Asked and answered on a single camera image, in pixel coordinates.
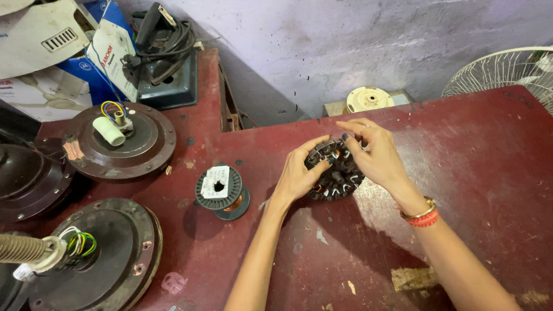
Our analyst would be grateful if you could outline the person's left hand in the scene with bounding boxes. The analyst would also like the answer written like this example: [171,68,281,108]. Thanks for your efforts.
[275,135,335,204]

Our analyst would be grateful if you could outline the person's right hand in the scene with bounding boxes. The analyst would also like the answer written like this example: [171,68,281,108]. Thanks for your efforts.
[336,118,410,200]

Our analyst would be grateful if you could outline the black fan stator with windings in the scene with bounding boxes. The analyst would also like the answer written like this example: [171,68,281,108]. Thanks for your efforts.
[304,138,367,202]

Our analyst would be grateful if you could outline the cream fan motor cover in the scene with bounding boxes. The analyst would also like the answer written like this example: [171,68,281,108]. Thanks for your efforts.
[346,86,395,114]

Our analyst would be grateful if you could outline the gold bangle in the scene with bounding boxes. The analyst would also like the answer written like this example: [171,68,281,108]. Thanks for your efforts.
[399,196,436,220]

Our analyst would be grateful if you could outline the red bangles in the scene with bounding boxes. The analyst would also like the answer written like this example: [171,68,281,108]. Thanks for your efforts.
[405,209,440,228]

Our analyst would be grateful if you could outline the dark green metal box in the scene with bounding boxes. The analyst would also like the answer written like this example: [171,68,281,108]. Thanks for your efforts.
[137,51,198,111]

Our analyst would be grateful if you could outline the brown fan motor white pipe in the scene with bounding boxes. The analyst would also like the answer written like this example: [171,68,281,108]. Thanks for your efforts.
[62,101,177,181]

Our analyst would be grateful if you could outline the white and blue product card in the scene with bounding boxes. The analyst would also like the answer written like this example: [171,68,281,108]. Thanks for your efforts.
[86,0,140,103]

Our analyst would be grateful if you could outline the brown fan motor with rod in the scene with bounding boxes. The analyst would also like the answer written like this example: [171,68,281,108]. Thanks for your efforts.
[26,198,163,311]

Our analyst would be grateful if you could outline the blue cardboard box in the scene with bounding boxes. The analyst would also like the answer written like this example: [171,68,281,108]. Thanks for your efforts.
[56,0,135,106]

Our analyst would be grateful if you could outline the dark brown fan motor housing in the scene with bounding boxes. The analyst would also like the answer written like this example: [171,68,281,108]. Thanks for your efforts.
[0,137,76,223]

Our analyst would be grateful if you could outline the white ceiling fan carton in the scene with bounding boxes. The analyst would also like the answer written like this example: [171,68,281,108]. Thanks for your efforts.
[0,65,93,122]

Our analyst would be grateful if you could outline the grey ribbed fan rod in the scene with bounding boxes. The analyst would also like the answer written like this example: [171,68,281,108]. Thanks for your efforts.
[0,233,67,273]

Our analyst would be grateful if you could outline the cream plastic appliance cover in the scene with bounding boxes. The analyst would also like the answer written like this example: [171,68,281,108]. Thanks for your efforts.
[0,0,98,79]

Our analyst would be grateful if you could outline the black copper wire spool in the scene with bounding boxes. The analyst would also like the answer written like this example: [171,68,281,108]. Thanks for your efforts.
[195,165,251,221]

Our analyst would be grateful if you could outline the white wire fan guard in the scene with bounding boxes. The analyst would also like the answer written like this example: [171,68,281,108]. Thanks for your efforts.
[441,46,553,116]

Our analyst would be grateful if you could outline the black clothes iron with cord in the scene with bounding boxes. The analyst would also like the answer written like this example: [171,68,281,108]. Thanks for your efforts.
[122,2,196,85]

